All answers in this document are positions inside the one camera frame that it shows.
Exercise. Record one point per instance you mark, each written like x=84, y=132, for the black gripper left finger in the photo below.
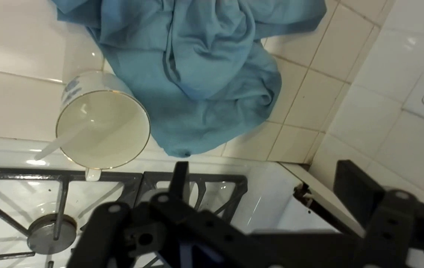
x=197, y=239

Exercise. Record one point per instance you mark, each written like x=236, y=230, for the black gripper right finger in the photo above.
x=390, y=233

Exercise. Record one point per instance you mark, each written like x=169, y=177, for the white ceramic mug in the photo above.
x=112, y=135

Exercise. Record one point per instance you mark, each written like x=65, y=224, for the black stove grate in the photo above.
x=4, y=175
x=221, y=181

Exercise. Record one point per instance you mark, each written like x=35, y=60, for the white gas stove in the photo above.
x=271, y=199

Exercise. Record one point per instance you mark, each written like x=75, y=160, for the round gas burner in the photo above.
x=51, y=235

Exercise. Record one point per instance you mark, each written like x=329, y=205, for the blue cloth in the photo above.
x=206, y=75

